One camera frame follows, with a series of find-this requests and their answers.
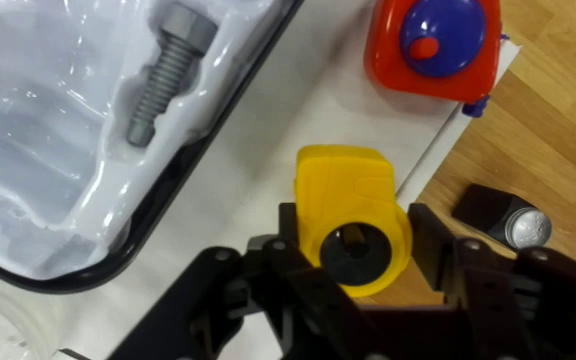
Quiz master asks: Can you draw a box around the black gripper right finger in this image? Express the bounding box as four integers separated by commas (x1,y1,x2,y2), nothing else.
409,205,576,360

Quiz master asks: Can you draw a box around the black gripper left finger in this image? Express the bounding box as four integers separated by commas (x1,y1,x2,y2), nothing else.
109,205,368,360

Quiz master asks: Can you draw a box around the yellow toy object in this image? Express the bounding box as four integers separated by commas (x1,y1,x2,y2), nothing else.
295,145,412,298

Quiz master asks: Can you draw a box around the small black cylinder object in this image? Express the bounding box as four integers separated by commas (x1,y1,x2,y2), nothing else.
452,184,555,251

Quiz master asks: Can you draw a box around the red and blue toy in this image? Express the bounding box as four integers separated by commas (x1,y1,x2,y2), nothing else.
365,0,505,118

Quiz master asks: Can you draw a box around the grey toy bolt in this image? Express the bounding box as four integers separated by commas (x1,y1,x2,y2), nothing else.
126,4,219,148

